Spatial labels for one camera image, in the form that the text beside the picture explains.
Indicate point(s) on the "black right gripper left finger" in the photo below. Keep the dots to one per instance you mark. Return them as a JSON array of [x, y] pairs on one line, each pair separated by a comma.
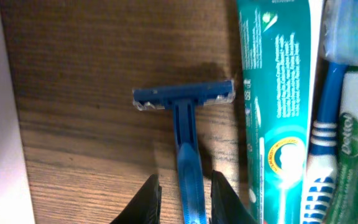
[[145, 206]]

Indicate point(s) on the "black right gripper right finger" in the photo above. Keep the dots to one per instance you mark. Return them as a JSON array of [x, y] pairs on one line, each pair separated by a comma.
[[226, 206]]

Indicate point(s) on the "blue disposable razor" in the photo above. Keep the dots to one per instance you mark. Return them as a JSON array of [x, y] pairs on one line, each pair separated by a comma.
[[182, 100]]

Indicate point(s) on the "blue white toothbrush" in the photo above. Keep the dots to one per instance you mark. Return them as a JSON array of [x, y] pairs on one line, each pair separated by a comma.
[[340, 48]]

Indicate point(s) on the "white green soap packet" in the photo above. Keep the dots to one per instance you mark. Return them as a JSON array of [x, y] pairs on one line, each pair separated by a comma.
[[344, 208]]

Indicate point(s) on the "green toothpaste tube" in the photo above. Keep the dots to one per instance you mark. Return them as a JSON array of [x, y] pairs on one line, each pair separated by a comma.
[[279, 49]]

